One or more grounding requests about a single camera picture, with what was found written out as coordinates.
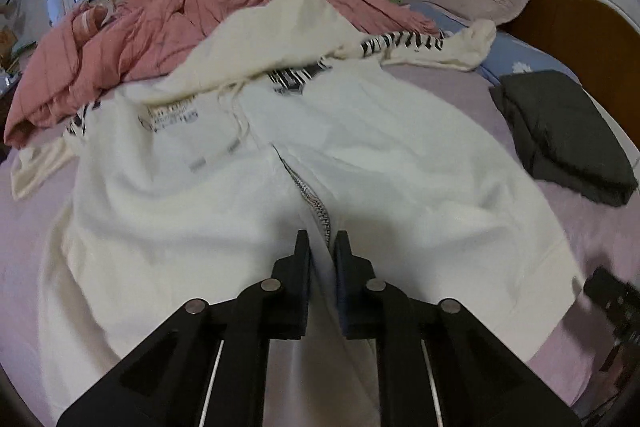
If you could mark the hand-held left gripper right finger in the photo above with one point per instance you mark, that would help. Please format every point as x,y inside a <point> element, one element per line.
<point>342,267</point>

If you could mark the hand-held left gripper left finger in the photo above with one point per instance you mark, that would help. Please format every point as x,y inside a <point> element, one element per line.
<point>303,267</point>

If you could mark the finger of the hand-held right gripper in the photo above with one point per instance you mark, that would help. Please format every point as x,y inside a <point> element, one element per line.
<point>612,292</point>

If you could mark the cream zip hoodie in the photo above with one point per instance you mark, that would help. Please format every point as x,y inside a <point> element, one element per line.
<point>175,207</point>

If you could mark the dark grey folded garment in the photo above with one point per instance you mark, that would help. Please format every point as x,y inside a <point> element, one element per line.
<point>560,132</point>

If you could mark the blue floral pillow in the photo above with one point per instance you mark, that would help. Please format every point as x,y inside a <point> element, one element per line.
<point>520,52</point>

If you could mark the white and wooden headboard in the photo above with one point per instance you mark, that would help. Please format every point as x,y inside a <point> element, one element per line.
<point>575,17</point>

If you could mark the pink checked quilt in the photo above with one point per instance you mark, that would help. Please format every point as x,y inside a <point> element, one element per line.
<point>150,32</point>

